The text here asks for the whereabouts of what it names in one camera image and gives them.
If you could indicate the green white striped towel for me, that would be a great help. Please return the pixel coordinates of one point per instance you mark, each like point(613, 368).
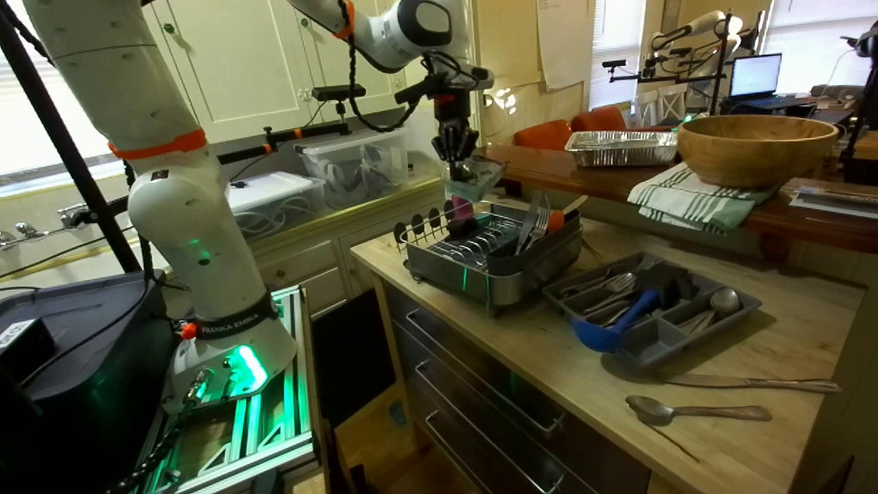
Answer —
point(695, 199)

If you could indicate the open laptop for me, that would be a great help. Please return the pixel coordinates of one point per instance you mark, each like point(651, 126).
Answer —
point(754, 74)

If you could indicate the black equipment box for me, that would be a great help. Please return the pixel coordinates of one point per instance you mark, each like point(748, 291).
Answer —
point(71, 384)

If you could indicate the black tripod pole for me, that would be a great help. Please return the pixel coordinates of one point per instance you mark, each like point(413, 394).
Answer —
point(64, 138)

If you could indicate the wooden bowl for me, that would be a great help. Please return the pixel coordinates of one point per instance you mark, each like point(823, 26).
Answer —
point(758, 151)

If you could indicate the loose metal spoon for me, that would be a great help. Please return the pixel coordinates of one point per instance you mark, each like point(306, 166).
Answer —
point(680, 410)

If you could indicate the clear plastic storage bin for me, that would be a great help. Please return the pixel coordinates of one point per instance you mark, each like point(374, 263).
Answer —
point(276, 207)
point(358, 166)

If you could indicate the red spatula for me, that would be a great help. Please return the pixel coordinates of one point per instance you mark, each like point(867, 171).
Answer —
point(560, 217)

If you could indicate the pale printed sachet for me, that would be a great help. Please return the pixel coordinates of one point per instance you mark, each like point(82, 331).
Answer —
point(479, 178)

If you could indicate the thin metal utensil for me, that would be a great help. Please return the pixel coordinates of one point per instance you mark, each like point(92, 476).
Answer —
point(758, 384)

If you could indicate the metal tray spoon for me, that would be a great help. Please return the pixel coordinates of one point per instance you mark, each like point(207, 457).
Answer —
point(613, 284)
point(716, 303)

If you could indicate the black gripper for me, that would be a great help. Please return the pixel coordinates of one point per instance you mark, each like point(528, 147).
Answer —
point(454, 121)

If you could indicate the aluminium foil tray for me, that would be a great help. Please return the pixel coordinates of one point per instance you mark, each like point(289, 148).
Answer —
point(621, 148)

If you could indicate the blue plastic ladle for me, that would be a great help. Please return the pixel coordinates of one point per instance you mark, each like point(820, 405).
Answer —
point(617, 324)

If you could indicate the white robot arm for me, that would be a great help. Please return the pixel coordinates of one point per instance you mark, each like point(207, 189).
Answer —
point(173, 210)

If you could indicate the grey cutlery tray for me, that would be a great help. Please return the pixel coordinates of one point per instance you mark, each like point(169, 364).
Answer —
point(654, 316)

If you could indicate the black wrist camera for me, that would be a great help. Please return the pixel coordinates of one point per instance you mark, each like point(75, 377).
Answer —
point(448, 81)

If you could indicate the wooden drawer cabinet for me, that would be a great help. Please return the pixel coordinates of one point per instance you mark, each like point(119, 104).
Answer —
point(494, 413)

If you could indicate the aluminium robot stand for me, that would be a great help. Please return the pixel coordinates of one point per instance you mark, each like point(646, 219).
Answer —
point(248, 429)

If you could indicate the orange chair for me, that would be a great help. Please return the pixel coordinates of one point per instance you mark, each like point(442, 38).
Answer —
point(599, 118)
point(544, 134)

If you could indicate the dark grey dish rack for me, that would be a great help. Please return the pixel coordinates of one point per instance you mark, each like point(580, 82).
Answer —
point(498, 262)

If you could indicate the magenta plastic cup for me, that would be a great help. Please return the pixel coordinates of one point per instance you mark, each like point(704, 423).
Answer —
point(458, 211)

